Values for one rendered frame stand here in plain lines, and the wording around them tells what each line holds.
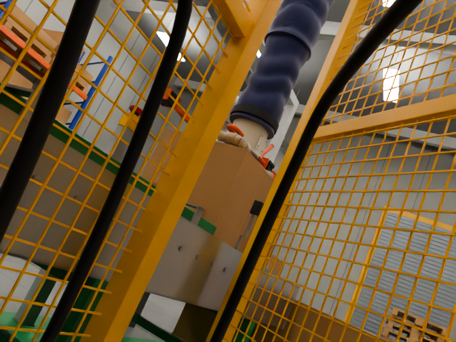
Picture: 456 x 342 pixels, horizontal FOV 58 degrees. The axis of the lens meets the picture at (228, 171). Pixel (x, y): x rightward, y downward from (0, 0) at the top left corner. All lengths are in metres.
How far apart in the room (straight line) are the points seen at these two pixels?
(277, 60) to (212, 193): 0.75
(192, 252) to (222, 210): 0.40
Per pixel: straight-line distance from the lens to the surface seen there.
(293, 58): 1.95
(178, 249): 1.02
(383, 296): 11.62
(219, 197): 1.45
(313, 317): 2.02
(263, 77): 1.88
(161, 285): 1.03
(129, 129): 1.95
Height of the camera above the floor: 0.51
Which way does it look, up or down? 13 degrees up
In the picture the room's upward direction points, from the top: 25 degrees clockwise
